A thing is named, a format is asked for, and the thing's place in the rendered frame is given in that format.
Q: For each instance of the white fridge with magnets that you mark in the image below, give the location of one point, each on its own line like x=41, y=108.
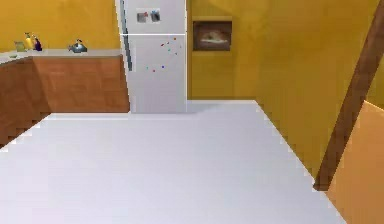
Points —
x=156, y=73

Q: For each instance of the brown kitchen counter cupboards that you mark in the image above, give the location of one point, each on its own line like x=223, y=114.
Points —
x=73, y=83

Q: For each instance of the blue-grey kettle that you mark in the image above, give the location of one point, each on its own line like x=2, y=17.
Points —
x=78, y=47

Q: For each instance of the purple bottle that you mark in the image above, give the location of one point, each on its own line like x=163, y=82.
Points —
x=38, y=44

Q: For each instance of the yellow spray bottle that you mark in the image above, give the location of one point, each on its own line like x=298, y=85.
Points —
x=29, y=41

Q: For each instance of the green cup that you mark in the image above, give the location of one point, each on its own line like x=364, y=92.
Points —
x=20, y=46

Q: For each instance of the dark framed wall picture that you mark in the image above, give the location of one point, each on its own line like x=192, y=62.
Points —
x=212, y=36

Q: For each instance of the brown room door frame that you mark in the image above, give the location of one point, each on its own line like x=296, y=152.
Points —
x=353, y=100

